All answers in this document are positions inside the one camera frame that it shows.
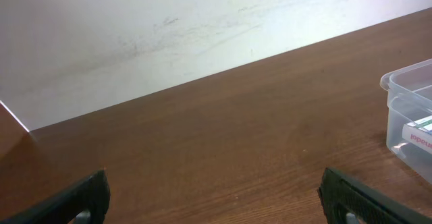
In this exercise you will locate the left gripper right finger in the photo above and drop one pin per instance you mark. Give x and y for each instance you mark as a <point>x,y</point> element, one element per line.
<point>347,200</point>

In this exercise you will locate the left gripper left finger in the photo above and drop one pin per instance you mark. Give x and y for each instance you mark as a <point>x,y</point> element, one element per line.
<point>86,201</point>

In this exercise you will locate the white Panadol box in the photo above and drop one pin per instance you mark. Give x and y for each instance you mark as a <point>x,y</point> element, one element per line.
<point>419,133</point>

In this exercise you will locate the clear plastic container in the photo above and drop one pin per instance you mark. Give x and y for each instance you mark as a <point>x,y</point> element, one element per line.
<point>408,99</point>

